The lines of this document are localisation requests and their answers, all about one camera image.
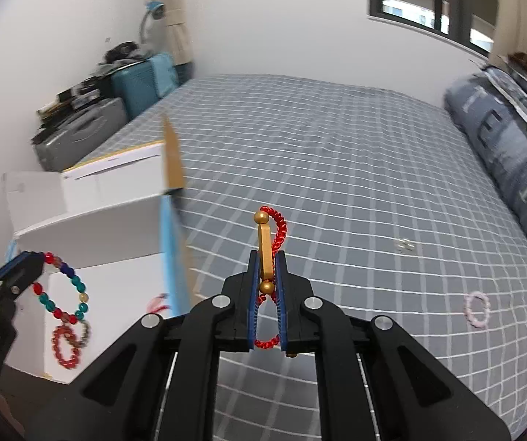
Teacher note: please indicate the black bag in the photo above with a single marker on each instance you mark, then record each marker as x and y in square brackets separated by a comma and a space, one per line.
[123, 50]

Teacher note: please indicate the grey checked bed sheet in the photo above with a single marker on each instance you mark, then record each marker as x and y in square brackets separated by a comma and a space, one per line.
[337, 147]

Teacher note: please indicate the folded blue grey quilt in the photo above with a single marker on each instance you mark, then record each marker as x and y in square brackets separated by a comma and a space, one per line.
[498, 138]

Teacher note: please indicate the blue desk lamp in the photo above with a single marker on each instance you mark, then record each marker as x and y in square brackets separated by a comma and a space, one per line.
[155, 7]

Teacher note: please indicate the teal suitcase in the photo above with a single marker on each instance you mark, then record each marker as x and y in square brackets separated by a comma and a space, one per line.
[139, 82]

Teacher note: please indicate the small white pearl beads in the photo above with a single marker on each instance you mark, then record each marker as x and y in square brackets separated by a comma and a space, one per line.
[405, 244]

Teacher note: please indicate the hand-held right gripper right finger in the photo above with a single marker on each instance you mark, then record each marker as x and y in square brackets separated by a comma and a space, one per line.
[283, 303]

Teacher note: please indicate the grey suitcase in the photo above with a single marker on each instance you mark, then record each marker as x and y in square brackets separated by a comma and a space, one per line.
[79, 133]

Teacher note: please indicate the printed cardboard box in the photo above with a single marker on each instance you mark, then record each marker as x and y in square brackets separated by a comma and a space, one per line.
[116, 220]

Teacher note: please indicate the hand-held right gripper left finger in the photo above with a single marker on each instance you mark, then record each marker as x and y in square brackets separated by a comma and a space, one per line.
[253, 303]

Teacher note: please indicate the dark clutter pile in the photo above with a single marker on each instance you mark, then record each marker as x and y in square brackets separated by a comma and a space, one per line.
[75, 94]

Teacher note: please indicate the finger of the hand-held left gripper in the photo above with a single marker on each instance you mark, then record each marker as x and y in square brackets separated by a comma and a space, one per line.
[22, 281]
[22, 259]

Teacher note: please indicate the patterned grey pillow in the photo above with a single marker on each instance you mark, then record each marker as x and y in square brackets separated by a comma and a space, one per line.
[520, 87]

